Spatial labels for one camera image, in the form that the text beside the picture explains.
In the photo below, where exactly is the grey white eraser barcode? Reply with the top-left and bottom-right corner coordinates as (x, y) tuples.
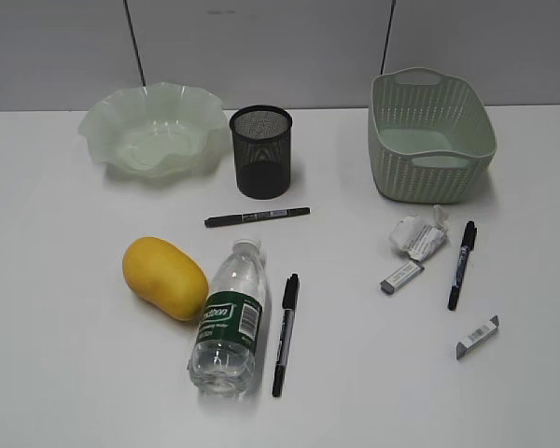
(455, 315), (499, 360)

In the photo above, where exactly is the black mesh pen holder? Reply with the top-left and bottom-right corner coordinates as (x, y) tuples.
(230, 105), (293, 200)

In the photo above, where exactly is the grey white eraser upper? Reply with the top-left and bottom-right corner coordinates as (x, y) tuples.
(380, 260), (424, 294)

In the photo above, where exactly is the white waste paper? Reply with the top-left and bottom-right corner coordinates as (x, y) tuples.
(389, 204), (449, 263)

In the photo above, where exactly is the pale green plastic basket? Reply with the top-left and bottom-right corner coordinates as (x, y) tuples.
(368, 67), (497, 204)

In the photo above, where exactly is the pale green wavy glass plate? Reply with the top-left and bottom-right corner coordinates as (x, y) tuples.
(77, 82), (231, 179)

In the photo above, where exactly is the yellow mango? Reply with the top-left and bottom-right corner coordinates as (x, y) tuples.
(122, 236), (208, 321)

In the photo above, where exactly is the black marker pen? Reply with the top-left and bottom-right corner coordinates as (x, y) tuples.
(204, 207), (311, 229)
(272, 273), (300, 398)
(447, 221), (477, 311)

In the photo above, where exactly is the clear water bottle green label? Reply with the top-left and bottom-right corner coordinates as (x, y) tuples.
(188, 239), (267, 397)

